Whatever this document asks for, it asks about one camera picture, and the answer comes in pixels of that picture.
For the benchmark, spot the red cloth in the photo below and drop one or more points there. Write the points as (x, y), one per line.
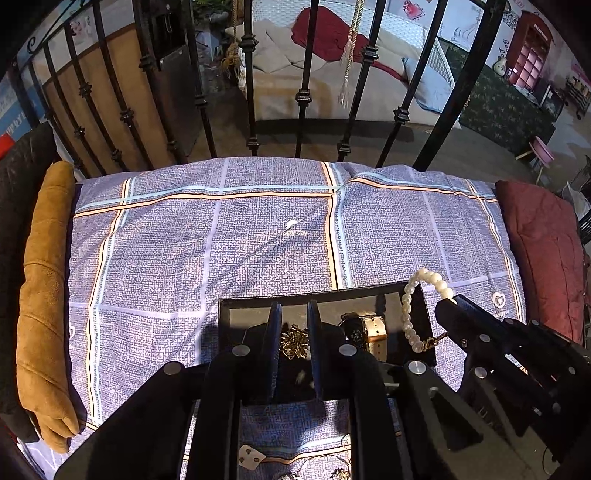
(323, 37)

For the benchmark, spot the white cushioned swing bed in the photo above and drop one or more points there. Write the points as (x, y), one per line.
(277, 50)

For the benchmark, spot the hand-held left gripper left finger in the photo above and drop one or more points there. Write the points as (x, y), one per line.
(275, 355)

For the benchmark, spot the white vase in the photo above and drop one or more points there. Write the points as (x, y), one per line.
(500, 68)

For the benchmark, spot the gold brooch with blue stones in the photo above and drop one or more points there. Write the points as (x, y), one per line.
(340, 474)

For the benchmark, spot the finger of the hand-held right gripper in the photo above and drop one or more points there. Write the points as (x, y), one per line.
(478, 308)
(451, 321)

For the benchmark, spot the light blue pillow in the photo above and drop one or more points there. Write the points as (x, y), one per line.
(427, 87)

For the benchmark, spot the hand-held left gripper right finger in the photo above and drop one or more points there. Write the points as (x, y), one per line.
(316, 355)

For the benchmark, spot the red shelf cabinet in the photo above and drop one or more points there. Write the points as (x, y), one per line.
(531, 50)

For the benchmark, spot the gold star-shaped brooch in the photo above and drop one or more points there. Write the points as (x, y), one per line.
(295, 344)

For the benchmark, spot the black jewelry box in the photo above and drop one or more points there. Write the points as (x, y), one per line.
(244, 318)

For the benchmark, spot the maroon quilted pillow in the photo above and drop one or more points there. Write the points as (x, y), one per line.
(540, 240)

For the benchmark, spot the mustard yellow cushion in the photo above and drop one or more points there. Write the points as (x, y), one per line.
(44, 277)

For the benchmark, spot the wooden wall panel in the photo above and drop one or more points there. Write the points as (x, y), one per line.
(99, 92)

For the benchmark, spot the black iron bed frame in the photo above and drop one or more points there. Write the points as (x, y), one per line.
(302, 99)

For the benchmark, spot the dark metal cabinet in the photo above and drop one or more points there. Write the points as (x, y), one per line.
(178, 106)

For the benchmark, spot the wall poster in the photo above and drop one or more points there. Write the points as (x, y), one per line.
(11, 106)

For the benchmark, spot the pink chair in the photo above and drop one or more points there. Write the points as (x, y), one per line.
(540, 150)

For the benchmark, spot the purple plaid blanket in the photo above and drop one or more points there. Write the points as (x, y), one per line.
(184, 254)

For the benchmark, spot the white earring card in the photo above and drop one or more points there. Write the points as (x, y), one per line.
(251, 457)

